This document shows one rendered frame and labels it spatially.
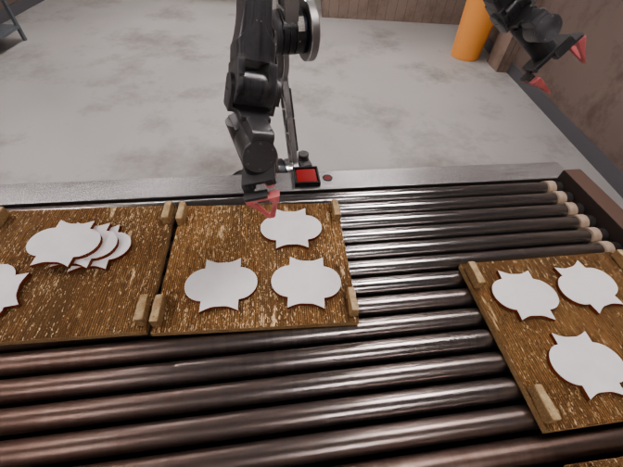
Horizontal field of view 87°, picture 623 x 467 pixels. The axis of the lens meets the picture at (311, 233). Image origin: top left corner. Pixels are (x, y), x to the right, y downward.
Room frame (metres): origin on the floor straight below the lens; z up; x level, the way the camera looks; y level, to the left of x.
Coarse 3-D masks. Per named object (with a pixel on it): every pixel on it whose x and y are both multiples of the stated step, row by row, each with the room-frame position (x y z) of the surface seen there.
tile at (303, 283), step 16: (288, 272) 0.41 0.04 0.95; (304, 272) 0.41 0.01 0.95; (320, 272) 0.41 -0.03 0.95; (336, 272) 0.42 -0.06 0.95; (288, 288) 0.37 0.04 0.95; (304, 288) 0.37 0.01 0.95; (320, 288) 0.37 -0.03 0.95; (336, 288) 0.38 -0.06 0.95; (288, 304) 0.33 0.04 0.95; (304, 304) 0.34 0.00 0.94; (320, 304) 0.34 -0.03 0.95
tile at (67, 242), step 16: (64, 224) 0.48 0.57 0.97; (80, 224) 0.48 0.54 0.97; (32, 240) 0.43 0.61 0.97; (48, 240) 0.43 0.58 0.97; (64, 240) 0.43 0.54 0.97; (80, 240) 0.44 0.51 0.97; (96, 240) 0.44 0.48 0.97; (32, 256) 0.39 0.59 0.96; (48, 256) 0.39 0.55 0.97; (64, 256) 0.39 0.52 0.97; (80, 256) 0.40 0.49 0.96
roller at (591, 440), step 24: (576, 432) 0.14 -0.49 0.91; (600, 432) 0.14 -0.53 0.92; (408, 456) 0.09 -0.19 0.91; (432, 456) 0.09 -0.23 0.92; (456, 456) 0.09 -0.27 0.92; (480, 456) 0.09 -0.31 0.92; (504, 456) 0.10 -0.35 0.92; (528, 456) 0.10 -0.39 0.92; (552, 456) 0.10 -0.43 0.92; (576, 456) 0.11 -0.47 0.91
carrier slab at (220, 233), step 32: (192, 224) 0.54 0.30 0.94; (224, 224) 0.54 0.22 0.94; (256, 224) 0.55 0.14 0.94; (192, 256) 0.44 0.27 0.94; (224, 256) 0.45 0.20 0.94; (256, 256) 0.45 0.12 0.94; (288, 256) 0.46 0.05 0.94; (320, 256) 0.47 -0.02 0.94; (192, 320) 0.29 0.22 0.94; (224, 320) 0.29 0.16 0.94; (256, 320) 0.30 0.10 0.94; (288, 320) 0.30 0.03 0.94; (320, 320) 0.31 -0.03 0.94; (352, 320) 0.31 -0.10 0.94
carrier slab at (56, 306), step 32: (32, 224) 0.50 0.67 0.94; (96, 224) 0.51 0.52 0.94; (128, 224) 0.52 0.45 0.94; (160, 224) 0.53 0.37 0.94; (0, 256) 0.40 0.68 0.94; (128, 256) 0.43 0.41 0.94; (160, 256) 0.43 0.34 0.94; (32, 288) 0.33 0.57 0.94; (64, 288) 0.33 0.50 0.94; (96, 288) 0.34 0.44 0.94; (128, 288) 0.34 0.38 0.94; (0, 320) 0.25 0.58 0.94; (32, 320) 0.26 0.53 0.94; (64, 320) 0.26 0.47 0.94; (96, 320) 0.27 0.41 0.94; (128, 320) 0.27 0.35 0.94
